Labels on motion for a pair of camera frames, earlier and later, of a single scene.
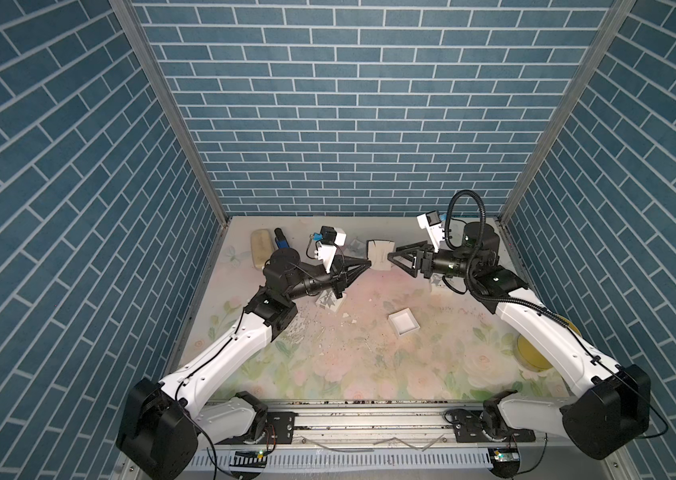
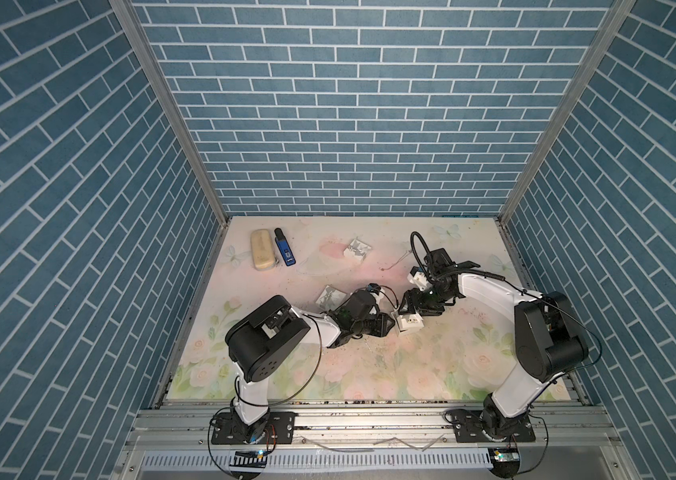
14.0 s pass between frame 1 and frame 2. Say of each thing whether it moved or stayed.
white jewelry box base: stayed
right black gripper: moved
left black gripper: moved
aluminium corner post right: stayed
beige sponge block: stayed
